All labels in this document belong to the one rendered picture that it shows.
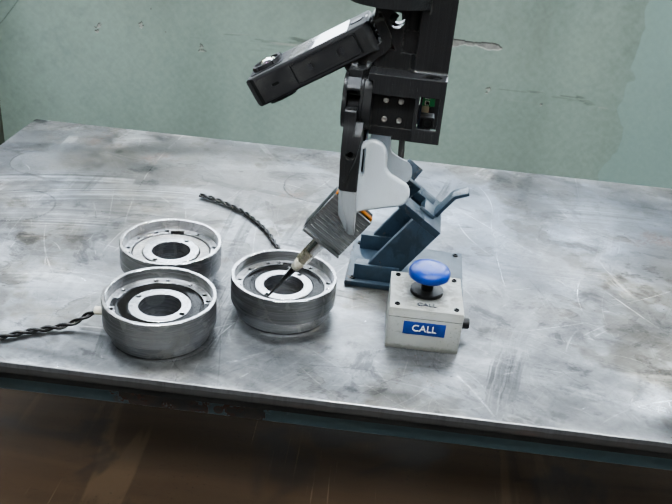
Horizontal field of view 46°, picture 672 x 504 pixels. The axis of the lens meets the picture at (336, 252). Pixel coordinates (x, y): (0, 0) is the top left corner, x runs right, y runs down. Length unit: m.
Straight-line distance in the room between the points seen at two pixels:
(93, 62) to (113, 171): 1.42
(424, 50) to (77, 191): 0.57
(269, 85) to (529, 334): 0.37
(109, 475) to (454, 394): 0.45
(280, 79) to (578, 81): 1.81
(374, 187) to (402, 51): 0.11
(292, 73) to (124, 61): 1.86
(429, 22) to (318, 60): 0.09
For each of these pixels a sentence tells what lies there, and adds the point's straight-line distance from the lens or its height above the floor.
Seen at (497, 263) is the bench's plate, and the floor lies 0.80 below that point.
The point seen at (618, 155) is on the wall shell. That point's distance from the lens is 2.51.
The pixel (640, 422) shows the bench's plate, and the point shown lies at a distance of 0.75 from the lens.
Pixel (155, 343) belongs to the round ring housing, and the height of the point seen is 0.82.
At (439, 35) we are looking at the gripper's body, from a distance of 0.64.
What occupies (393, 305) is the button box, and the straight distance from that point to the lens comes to 0.75.
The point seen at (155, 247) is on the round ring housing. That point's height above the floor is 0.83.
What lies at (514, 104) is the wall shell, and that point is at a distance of 2.40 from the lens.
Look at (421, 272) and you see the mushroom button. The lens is 0.75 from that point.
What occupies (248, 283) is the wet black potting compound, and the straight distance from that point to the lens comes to 0.79.
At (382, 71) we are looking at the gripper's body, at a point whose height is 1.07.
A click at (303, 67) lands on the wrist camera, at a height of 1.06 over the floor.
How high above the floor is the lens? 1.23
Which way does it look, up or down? 28 degrees down
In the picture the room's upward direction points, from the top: 5 degrees clockwise
